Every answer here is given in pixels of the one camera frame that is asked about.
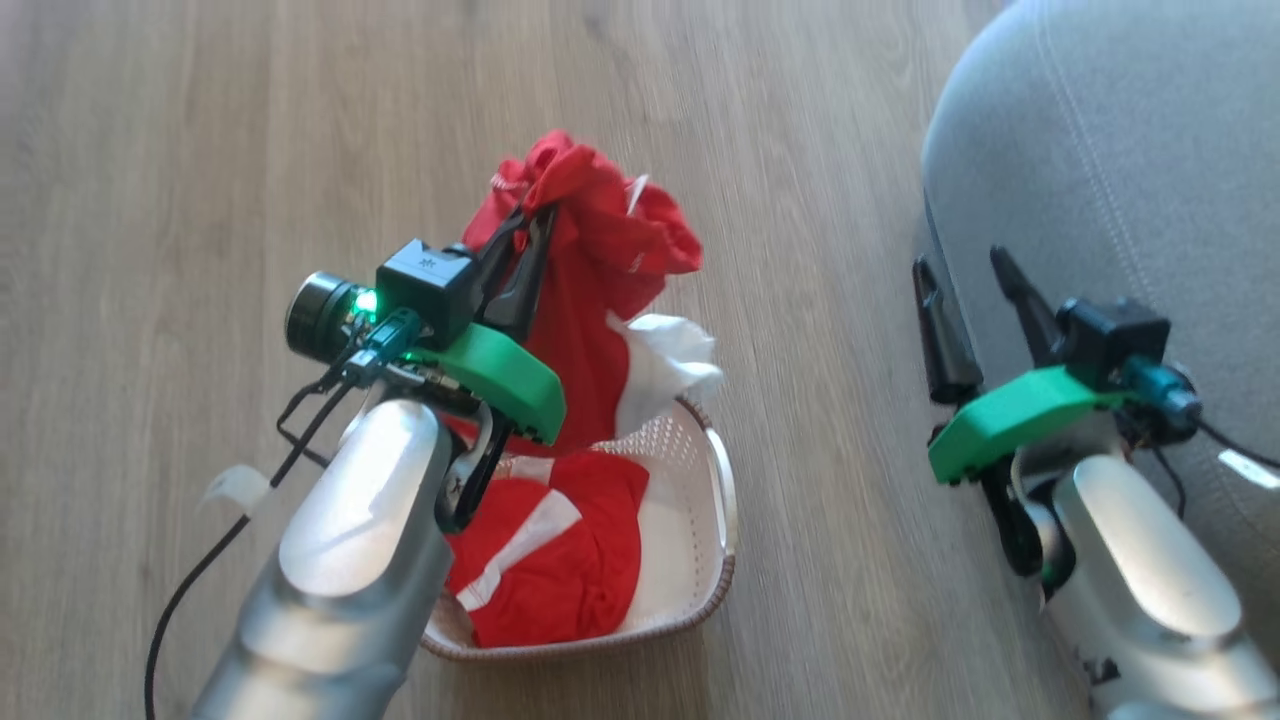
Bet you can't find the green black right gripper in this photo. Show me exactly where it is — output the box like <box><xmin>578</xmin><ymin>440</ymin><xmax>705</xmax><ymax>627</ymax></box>
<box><xmin>911</xmin><ymin>245</ymin><xmax>1133</xmax><ymax>579</ymax></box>

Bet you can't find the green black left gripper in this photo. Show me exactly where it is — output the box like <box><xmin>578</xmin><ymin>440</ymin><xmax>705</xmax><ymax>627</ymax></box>
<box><xmin>410</xmin><ymin>205</ymin><xmax>568</xmax><ymax>531</ymax></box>

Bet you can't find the red and white garment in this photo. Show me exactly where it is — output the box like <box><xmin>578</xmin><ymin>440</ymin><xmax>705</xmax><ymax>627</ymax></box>
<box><xmin>460</xmin><ymin>129</ymin><xmax>705</xmax><ymax>458</ymax></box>

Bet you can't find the white perforated laundry basket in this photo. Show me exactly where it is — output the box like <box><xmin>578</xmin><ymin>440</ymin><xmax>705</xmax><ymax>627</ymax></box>
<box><xmin>418</xmin><ymin>395</ymin><xmax>740</xmax><ymax>662</ymax></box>

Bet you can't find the grey and yellow sofa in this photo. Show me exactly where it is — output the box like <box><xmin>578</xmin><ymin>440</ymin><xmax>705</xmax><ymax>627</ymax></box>
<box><xmin>919</xmin><ymin>0</ymin><xmax>1280</xmax><ymax>641</ymax></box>

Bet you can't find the red garment with white stripe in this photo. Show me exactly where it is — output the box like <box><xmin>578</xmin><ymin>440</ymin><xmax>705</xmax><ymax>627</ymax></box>
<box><xmin>440</xmin><ymin>415</ymin><xmax>651</xmax><ymax>650</ymax></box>

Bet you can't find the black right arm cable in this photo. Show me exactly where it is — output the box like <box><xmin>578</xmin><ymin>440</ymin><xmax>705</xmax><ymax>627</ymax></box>
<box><xmin>1150</xmin><ymin>418</ymin><xmax>1280</xmax><ymax>521</ymax></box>

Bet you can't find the white tag on right cable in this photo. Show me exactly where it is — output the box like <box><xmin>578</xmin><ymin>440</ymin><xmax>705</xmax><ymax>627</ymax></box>
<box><xmin>1217</xmin><ymin>449</ymin><xmax>1280</xmax><ymax>492</ymax></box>

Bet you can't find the white tag on cable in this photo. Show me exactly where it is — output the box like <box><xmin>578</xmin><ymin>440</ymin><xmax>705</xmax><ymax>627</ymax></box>
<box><xmin>204</xmin><ymin>464</ymin><xmax>273</xmax><ymax>517</ymax></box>
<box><xmin>1217</xmin><ymin>449</ymin><xmax>1280</xmax><ymax>492</ymax></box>

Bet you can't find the white tag on left cable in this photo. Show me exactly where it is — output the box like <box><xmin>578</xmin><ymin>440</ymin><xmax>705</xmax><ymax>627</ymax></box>
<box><xmin>204</xmin><ymin>464</ymin><xmax>273</xmax><ymax>517</ymax></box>

